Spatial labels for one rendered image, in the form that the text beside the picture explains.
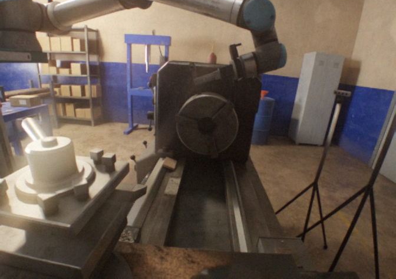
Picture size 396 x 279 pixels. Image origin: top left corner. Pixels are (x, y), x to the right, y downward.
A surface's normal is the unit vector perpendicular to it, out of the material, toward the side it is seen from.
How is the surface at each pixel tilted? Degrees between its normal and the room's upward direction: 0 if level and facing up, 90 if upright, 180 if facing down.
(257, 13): 91
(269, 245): 0
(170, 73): 90
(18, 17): 90
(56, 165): 90
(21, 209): 0
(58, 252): 0
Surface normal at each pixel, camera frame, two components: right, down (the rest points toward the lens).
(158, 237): 0.08, -0.94
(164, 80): -0.02, 0.33
